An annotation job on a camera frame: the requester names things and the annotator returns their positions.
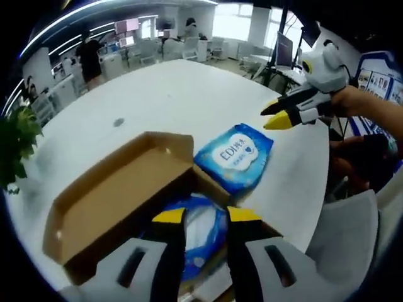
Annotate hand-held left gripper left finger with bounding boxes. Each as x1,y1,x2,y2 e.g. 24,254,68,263
58,207,186,302

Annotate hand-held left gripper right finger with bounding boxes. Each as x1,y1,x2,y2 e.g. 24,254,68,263
225,206,331,302

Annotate dark blue patterned soft pack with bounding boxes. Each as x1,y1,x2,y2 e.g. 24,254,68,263
157,193,229,284

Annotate light blue wet wipes pack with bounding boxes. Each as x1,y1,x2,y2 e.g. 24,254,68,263
193,123,274,196

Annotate brown cardboard shoe box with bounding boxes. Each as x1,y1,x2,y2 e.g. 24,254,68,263
42,131,284,286

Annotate person's right hand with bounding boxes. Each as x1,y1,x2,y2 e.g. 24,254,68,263
329,87,359,118

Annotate dark monitor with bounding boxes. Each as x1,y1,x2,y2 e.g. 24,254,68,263
300,20,321,48

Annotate monitor on black stand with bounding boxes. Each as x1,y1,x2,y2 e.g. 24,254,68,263
276,31,293,69

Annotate person's dark trousers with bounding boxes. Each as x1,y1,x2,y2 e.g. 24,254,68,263
329,133,397,202

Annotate grey mesh office chair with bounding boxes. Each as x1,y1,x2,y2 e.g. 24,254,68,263
305,188,391,302

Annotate pink lit monitor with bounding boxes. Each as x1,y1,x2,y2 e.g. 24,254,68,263
115,18,139,35

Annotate green potted plant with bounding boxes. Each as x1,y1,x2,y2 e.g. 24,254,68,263
0,105,45,194

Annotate blue framed wall poster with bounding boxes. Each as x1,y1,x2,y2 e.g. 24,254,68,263
357,52,403,104

